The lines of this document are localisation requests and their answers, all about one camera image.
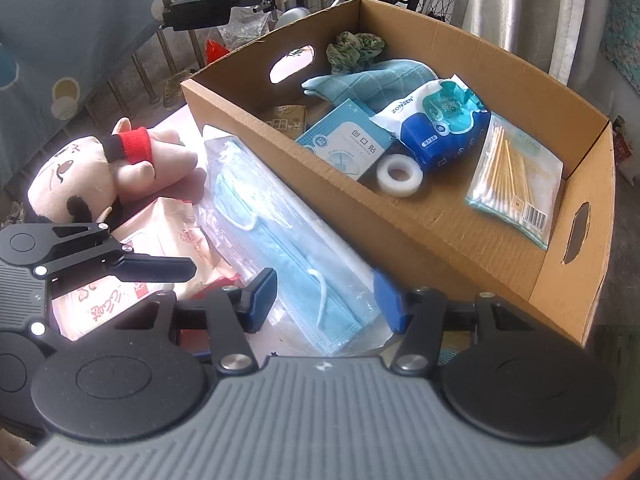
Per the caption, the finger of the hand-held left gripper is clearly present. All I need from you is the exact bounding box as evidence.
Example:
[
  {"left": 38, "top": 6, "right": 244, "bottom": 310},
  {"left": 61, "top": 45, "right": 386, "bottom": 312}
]
[
  {"left": 27, "top": 317, "right": 76, "bottom": 361},
  {"left": 32, "top": 221, "right": 197, "bottom": 286}
]

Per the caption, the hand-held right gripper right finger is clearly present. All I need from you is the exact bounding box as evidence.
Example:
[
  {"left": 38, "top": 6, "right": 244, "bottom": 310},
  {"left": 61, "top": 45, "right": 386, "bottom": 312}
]
[{"left": 374, "top": 270, "right": 526, "bottom": 376}]

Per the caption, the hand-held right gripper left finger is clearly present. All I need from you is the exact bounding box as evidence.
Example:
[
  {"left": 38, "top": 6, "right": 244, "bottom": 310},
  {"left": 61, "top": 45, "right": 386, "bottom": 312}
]
[{"left": 117, "top": 267, "right": 278, "bottom": 376}]

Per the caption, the pink tissue pack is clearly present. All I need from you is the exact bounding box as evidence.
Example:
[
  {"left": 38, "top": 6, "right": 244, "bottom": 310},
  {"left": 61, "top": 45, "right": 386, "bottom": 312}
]
[{"left": 50, "top": 197, "right": 241, "bottom": 343}]

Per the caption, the face mask pack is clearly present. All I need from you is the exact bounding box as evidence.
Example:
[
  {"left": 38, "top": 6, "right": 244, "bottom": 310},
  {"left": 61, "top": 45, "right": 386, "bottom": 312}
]
[{"left": 197, "top": 125, "right": 401, "bottom": 361}]

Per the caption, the cardboard box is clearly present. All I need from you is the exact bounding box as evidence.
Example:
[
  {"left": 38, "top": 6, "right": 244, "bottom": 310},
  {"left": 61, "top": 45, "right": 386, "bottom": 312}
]
[{"left": 180, "top": 0, "right": 617, "bottom": 348}]

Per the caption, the white tape roll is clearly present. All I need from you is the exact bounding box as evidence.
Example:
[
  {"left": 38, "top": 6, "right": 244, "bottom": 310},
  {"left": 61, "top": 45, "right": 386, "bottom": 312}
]
[{"left": 376, "top": 154, "right": 425, "bottom": 196}]

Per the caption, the plush doll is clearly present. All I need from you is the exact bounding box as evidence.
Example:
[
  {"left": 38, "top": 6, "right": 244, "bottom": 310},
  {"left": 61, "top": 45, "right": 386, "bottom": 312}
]
[{"left": 25, "top": 117, "right": 208, "bottom": 226}]

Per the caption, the light blue bandage box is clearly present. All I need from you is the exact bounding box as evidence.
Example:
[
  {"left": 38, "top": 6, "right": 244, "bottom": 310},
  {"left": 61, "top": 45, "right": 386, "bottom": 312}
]
[{"left": 294, "top": 99, "right": 396, "bottom": 182}]

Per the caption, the woven basket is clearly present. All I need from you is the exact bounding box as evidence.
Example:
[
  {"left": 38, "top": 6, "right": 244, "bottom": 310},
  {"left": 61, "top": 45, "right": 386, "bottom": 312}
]
[{"left": 162, "top": 80, "right": 188, "bottom": 108}]

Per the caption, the cotton swabs pack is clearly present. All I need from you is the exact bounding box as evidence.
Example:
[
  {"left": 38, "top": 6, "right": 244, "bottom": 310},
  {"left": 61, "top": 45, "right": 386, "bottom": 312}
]
[{"left": 465, "top": 112, "right": 565, "bottom": 251}]

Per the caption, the blue white wet wipes pack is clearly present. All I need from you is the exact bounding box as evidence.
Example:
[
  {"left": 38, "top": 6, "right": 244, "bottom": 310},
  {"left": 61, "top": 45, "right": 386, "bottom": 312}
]
[{"left": 370, "top": 74, "right": 492, "bottom": 173}]

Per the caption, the small brown carton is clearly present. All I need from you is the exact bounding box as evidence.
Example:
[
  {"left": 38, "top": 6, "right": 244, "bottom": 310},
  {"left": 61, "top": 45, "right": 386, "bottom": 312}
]
[{"left": 262, "top": 105, "right": 308, "bottom": 133}]

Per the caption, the metal railing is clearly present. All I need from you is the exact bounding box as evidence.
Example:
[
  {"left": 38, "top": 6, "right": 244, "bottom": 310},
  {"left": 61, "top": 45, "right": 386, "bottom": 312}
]
[{"left": 107, "top": 25, "right": 201, "bottom": 111}]

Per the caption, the small red plastic bag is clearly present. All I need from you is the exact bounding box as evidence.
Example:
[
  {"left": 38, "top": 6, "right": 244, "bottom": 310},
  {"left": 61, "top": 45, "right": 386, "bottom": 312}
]
[{"left": 206, "top": 39, "right": 231, "bottom": 66}]

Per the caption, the teal checked towel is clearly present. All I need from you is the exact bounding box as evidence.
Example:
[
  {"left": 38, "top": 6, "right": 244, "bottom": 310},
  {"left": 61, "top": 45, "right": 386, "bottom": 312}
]
[{"left": 301, "top": 59, "right": 438, "bottom": 111}]

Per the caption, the blue dotted blanket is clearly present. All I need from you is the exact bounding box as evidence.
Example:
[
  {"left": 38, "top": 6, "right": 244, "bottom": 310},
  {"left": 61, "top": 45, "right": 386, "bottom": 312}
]
[{"left": 0, "top": 0, "right": 211, "bottom": 191}]

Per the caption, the green crumpled cloth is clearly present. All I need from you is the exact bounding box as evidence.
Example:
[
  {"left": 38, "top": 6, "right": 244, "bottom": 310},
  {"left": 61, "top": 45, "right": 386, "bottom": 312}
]
[{"left": 326, "top": 31, "right": 386, "bottom": 76}]

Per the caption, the white curtain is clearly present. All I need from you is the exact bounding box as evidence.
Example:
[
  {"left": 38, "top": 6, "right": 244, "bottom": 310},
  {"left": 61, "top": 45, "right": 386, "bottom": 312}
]
[{"left": 460, "top": 0, "right": 608, "bottom": 91}]

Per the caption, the teal floral wall cloth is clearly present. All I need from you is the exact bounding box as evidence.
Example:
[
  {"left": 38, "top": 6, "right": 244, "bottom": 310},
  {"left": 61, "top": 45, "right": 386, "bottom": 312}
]
[{"left": 600, "top": 0, "right": 640, "bottom": 96}]

